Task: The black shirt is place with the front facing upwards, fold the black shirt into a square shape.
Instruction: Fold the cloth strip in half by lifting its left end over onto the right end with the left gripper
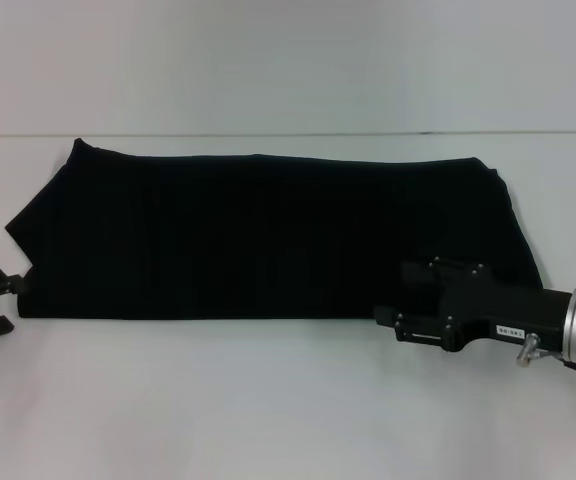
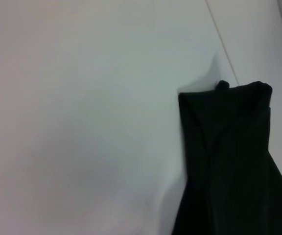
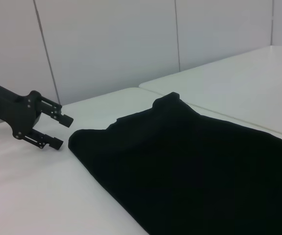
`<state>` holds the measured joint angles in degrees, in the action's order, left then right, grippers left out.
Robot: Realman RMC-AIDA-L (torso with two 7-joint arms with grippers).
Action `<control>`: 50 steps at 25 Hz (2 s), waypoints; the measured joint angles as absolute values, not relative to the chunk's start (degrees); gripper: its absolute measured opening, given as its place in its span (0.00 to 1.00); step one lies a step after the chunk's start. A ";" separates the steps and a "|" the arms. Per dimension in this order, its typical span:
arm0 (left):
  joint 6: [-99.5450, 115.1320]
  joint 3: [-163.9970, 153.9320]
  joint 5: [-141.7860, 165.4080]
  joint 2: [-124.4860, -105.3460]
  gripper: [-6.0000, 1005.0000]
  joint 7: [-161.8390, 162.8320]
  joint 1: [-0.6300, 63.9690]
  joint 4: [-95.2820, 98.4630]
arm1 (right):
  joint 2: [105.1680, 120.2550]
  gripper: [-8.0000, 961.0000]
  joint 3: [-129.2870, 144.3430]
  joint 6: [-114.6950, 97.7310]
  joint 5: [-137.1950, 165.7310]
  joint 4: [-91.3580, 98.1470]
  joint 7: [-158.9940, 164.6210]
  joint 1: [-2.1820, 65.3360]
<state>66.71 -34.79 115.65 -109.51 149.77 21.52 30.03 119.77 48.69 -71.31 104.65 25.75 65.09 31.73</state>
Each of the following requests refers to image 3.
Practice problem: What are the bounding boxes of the black shirt with FREE print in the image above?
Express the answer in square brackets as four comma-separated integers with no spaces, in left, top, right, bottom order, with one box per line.
[68,92,282,235]

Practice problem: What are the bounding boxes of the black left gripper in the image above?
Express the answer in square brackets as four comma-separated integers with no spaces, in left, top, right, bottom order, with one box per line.
[0,80,74,150]

